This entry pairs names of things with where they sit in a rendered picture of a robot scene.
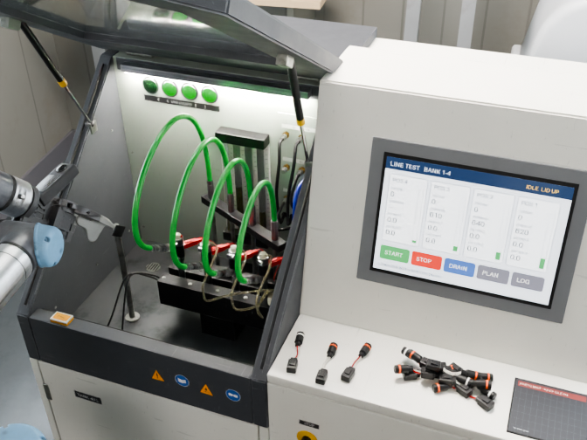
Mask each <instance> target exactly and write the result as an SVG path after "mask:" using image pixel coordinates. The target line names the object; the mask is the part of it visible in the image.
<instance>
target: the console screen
mask: <svg viewBox="0 0 587 440"><path fill-rule="evenodd" d="M586 222H587V170H582V169H577V168H566V167H561V166H556V165H550V164H545V163H539V162H529V161H524V160H518V159H513V158H507V157H501V156H496V155H486V154H481V153H474V152H469V151H464V150H458V149H453V148H442V147H437V146H432V145H426V144H421V143H416V142H410V141H400V140H394V139H389V138H383V137H378V136H373V140H372V147H371V155H370V162H369V176H368V184H367V192H366V199H365V207H364V214H363V228H362V236H361V243H360V251H359V259H358V266H357V274H356V277H357V278H359V279H364V280H368V281H372V282H376V283H380V284H384V285H391V286H395V287H399V288H404V289H407V290H412V291H415V292H422V293H427V294H431V295H435V296H439V297H442V298H447V299H454V300H457V301H462V302H466V303H470V304H474V305H478V306H485V307H489V308H493V309H497V310H502V311H505V312H510V313H517V314H520V315H525V316H529V317H532V318H537V319H540V320H547V321H552V322H555V323H560V324H562V323H563V317H564V314H565V310H566V306H567V302H568V298H569V295H570V288H571V284H572V280H573V277H574V273H575V269H576V265H577V259H578V255H579V252H580V247H581V243H582V240H583V236H584V230H585V225H586Z"/></svg>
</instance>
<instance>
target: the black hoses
mask: <svg viewBox="0 0 587 440"><path fill-rule="evenodd" d="M283 141H284V139H283V138H280V139H279V142H278V165H277V174H276V182H275V199H276V208H277V219H278V221H279V224H283V221H284V218H285V217H286V218H287V226H289V225H290V224H291V222H292V220H293V214H290V216H289V203H290V206H291V208H293V195H294V189H295V186H296V183H297V181H298V178H299V177H300V174H297V175H296V177H295V178H294V171H295V164H296V155H297V147H298V144H299V143H300V141H296V142H295V144H294V148H293V165H292V171H291V175H290V180H289V184H288V189H287V213H286V212H283V213H282V214H281V215H282V217H281V218H280V212H281V211H282V209H283V206H284V205H285V202H282V203H281V205H280V206H279V197H278V189H279V179H280V164H281V142H283ZM293 178H294V181H293ZM292 183H293V187H292ZM291 188H292V189H291ZM289 217H290V218H289ZM290 228H291V226H289V227H284V228H278V231H283V230H290Z"/></svg>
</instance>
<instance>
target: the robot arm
mask: <svg viewBox="0 0 587 440"><path fill-rule="evenodd" d="M78 174H79V170H78V168H77V166H76V165H75V164H67V163H60V164H59V165H58V166H57V167H56V168H55V169H54V170H53V171H52V172H51V173H50V174H49V175H48V176H47V177H46V178H45V179H43V180H42V181H41V182H40V183H39V184H38V185H37V186H36V187H35V186H33V185H31V184H29V183H28V182H26V181H24V180H22V179H19V178H17V177H15V176H13V175H9V174H7V173H5V172H3V171H1V170H0V213H2V214H5V215H6V216H9V217H11V220H6V219H0V311H1V310H2V309H3V307H4V306H5V305H6V303H7V302H8V301H9V300H10V298H11V297H12V296H13V295H14V293H15V292H16V291H17V290H18V288H19V287H20V286H21V285H22V284H23V283H24V282H25V280H26V279H27V278H28V277H29V276H30V274H31V273H32V272H33V271H34V269H35V268H36V267H37V266H39V267H41V268H44V267H52V266H54V265H56V264H57V263H58V262H59V260H60V259H61V257H62V254H63V250H64V241H65V242H67V243H70V241H71V238H72V235H73V233H74V231H75V228H76V225H78V226H79V227H81V228H84V229H85V230H86V238H87V240H88V241H90V242H94V241H95V240H96V239H97V238H98V236H99V235H100V233H101V232H102V230H103V228H104V227H105V226H107V227H109V228H112V229H114V224H113V223H112V222H111V221H110V220H109V219H108V218H106V217H104V216H102V215H101V214H99V213H97V212H95V211H92V210H90V209H87V208H84V207H81V206H79V205H78V204H77V203H74V202H71V201H68V200H66V199H63V198H58V196H57V194H58V193H59V192H60V191H61V190H62V189H63V188H64V187H66V186H67V185H68V184H69V183H70V182H71V181H72V180H73V179H74V178H75V177H76V176H77V175H78ZM89 220H90V221H89ZM0 440H46V438H45V436H44V435H43V433H42V432H41V431H40V430H38V429H37V428H35V427H33V426H30V425H28V424H24V423H12V424H8V427H6V428H4V427H3V426H2V427H0Z"/></svg>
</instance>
